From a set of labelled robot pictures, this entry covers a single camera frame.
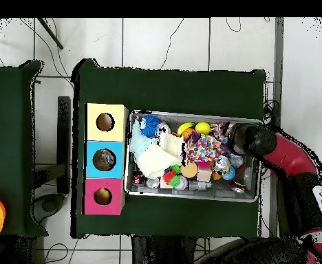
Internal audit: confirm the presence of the wooden box with three holes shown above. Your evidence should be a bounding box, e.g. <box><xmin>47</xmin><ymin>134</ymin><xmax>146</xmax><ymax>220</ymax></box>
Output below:
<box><xmin>81</xmin><ymin>102</ymin><xmax>129</xmax><ymax>216</ymax></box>

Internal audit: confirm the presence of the mint waffle cloth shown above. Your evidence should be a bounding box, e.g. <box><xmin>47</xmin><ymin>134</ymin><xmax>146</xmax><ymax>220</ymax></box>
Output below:
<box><xmin>129</xmin><ymin>118</ymin><xmax>158</xmax><ymax>162</ymax></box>

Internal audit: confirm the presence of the orange round sponge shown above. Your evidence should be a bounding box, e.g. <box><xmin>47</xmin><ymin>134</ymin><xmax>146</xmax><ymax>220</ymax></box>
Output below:
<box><xmin>180</xmin><ymin>162</ymin><xmax>200</xmax><ymax>179</ymax></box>

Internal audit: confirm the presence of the smooth yellow plastic ball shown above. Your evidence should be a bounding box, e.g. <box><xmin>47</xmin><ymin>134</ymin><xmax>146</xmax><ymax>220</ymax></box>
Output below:
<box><xmin>195</xmin><ymin>121</ymin><xmax>212</xmax><ymax>136</ymax></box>

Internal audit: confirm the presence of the pale wooden block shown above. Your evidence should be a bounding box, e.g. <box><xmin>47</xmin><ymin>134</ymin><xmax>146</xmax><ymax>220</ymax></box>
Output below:
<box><xmin>195</xmin><ymin>164</ymin><xmax>213</xmax><ymax>183</ymax></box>

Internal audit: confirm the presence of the colourful spotted cloth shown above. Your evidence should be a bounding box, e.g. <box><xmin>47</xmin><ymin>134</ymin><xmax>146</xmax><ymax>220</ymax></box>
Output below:
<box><xmin>182</xmin><ymin>133</ymin><xmax>230</xmax><ymax>164</ymax></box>

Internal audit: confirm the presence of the black tripod leg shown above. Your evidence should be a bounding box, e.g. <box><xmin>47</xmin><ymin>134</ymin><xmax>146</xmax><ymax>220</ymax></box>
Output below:
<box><xmin>36</xmin><ymin>17</ymin><xmax>65</xmax><ymax>51</ymax></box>

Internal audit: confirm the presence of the dark green table cloth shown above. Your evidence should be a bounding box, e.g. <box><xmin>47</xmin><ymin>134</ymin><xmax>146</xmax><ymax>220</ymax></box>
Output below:
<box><xmin>0</xmin><ymin>59</ymin><xmax>49</xmax><ymax>238</ymax></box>
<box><xmin>70</xmin><ymin>58</ymin><xmax>267</xmax><ymax>239</ymax></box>

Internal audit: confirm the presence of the blue fuzzy toy with eyes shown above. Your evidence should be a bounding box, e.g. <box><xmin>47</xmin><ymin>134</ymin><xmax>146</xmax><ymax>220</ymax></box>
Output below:
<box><xmin>140</xmin><ymin>114</ymin><xmax>161</xmax><ymax>138</ymax></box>

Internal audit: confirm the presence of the black upright panel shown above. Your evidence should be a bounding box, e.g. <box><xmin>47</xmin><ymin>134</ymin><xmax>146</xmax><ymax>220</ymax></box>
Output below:
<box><xmin>56</xmin><ymin>95</ymin><xmax>72</xmax><ymax>195</ymax></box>

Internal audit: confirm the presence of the dented silver can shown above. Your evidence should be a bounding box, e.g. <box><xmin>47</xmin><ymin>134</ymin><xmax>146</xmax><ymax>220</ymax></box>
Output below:
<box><xmin>213</xmin><ymin>155</ymin><xmax>232</xmax><ymax>174</ymax></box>

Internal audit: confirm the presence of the blue green globe ball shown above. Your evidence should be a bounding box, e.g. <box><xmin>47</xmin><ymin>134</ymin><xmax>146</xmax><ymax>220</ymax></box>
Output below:
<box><xmin>222</xmin><ymin>166</ymin><xmax>237</xmax><ymax>182</ymax></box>

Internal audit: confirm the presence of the silver drink can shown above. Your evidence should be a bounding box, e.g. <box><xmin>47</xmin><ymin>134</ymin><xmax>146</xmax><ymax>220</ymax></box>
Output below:
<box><xmin>155</xmin><ymin>122</ymin><xmax>173</xmax><ymax>137</ymax></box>

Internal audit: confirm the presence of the cream waffle cloth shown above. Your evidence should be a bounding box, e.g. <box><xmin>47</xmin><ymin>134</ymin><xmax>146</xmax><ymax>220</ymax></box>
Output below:
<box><xmin>136</xmin><ymin>133</ymin><xmax>185</xmax><ymax>179</ymax></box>

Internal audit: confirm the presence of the grey round stand base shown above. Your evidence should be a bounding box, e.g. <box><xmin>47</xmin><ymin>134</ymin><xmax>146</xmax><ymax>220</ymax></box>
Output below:
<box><xmin>32</xmin><ymin>192</ymin><xmax>67</xmax><ymax>224</ymax></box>

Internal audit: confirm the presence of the silver wire mesh bin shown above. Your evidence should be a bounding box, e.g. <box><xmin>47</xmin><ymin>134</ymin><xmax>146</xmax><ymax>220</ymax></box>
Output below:
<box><xmin>123</xmin><ymin>109</ymin><xmax>263</xmax><ymax>204</ymax></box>

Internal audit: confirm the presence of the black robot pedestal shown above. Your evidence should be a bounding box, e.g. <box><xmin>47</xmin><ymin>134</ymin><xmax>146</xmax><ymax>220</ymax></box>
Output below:
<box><xmin>130</xmin><ymin>234</ymin><xmax>197</xmax><ymax>264</ymax></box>

